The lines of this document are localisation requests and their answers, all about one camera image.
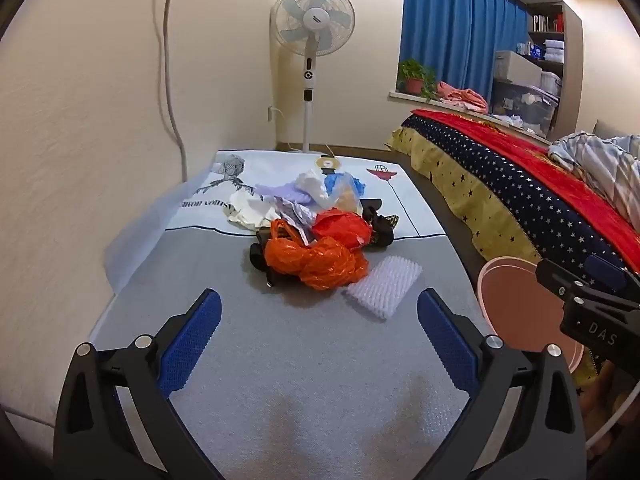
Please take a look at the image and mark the dark patterned wrapper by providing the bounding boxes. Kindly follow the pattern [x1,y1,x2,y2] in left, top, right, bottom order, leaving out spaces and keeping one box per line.
[361,199,401,249]

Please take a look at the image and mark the beige cardboard box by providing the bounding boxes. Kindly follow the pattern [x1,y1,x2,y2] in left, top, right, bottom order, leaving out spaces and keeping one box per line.
[494,50,544,84]

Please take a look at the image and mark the black plastic bag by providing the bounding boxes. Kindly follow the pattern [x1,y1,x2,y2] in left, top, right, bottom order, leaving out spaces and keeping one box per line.
[249,229,283,289]

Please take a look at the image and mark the clear plastic bag brown contents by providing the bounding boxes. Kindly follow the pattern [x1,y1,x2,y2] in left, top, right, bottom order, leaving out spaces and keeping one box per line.
[330,174,364,217]

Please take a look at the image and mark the clear plastic storage box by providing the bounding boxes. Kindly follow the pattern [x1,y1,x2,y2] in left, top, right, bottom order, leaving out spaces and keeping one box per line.
[490,80,559,139]

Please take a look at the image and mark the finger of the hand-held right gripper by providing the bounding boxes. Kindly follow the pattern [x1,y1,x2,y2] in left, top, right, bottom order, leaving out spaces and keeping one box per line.
[536,260,591,306]
[587,255,640,306]

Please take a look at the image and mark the brown bookshelf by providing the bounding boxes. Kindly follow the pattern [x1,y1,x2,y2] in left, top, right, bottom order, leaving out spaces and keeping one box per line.
[517,2,566,81]

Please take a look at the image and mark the grey white printed table cloth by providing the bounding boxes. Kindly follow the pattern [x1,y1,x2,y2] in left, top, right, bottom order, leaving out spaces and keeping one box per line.
[87,149,496,480]

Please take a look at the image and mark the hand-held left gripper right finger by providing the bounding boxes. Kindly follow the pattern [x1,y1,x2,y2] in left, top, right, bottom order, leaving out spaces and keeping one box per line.
[417,288,587,480]

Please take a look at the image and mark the grey wall cable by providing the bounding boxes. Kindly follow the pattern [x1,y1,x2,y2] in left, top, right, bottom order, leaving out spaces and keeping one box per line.
[153,0,189,184]

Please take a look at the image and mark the purple foam sheet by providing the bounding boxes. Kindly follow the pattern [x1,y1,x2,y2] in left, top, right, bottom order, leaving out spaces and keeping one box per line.
[254,181,307,202]

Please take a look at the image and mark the clear blue plastic bag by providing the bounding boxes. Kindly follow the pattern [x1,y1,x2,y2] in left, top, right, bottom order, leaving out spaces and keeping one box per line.
[295,170,332,211]

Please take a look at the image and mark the small clear lidded container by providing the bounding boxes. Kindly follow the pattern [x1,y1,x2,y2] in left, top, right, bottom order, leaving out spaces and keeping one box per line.
[540,71,562,99]

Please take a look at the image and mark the red plastic bag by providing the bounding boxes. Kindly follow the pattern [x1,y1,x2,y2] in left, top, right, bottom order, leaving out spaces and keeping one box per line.
[311,209,374,254]

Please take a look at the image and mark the pink trash bin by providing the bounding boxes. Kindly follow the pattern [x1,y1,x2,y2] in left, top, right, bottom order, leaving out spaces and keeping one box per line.
[475,255,586,378]

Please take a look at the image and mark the white paper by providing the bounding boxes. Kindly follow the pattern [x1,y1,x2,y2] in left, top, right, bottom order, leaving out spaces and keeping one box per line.
[272,196,322,247]

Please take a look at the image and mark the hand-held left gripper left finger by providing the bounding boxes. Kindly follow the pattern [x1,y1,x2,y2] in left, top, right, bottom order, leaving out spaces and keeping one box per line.
[52,288,226,480]

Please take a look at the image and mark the translucent white plastic sheet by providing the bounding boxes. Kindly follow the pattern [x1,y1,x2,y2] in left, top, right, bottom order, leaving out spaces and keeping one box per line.
[105,167,218,293]

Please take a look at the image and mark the red blanket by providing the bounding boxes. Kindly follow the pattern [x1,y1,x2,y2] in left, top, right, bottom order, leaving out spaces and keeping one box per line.
[411,109,640,235]

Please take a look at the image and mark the orange plastic bag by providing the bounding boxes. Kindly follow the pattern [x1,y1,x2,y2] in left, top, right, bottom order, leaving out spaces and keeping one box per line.
[264,220,369,292]

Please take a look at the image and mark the bed with starry blanket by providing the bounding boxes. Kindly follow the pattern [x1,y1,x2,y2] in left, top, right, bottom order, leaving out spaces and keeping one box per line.
[385,112,640,386]

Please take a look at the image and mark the blue curtain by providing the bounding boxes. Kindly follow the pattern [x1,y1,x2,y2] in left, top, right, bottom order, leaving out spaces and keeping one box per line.
[398,0,531,106]

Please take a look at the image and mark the pink folded cloth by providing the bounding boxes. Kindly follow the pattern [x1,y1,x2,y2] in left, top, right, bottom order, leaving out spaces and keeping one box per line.
[436,81,490,113]

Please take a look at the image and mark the white foam net sleeve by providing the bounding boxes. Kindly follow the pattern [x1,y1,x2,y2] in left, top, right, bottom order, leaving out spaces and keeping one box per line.
[344,255,424,321]

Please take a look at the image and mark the white standing fan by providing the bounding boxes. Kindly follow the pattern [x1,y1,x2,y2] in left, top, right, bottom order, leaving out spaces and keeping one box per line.
[270,0,357,154]

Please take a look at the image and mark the striped grey duvet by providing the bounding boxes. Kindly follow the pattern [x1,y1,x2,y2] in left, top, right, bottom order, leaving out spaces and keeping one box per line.
[548,131,640,211]

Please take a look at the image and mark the potted green plant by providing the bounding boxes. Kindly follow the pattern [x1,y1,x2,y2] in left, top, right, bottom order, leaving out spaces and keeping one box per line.
[397,58,439,101]

